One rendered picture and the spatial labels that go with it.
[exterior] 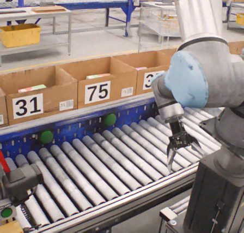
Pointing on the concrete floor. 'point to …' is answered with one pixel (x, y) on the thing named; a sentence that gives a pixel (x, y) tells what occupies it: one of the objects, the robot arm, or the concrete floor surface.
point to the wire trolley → (158, 28)
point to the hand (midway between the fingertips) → (188, 167)
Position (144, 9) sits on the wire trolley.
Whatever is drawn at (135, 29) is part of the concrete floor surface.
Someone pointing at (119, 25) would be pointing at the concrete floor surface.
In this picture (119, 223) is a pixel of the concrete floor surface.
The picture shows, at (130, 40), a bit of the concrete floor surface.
